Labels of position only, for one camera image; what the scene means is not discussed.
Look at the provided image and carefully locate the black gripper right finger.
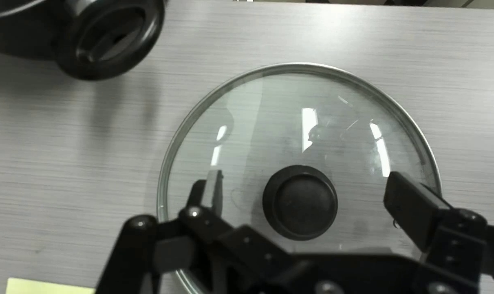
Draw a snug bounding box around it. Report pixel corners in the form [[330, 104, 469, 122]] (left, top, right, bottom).
[[382, 169, 491, 274]]

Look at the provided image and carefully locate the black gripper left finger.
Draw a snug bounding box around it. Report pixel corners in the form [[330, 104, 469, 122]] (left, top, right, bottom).
[[178, 168, 231, 230]]

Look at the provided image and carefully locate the round glass lid black knob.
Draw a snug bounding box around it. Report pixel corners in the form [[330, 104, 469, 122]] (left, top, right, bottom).
[[156, 61, 444, 294]]

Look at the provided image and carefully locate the black cooking pot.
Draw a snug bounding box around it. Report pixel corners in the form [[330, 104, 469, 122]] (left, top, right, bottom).
[[0, 0, 167, 83]]

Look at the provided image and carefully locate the pale yellow cloth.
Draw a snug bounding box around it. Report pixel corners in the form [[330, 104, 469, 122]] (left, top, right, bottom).
[[6, 275, 100, 294]]

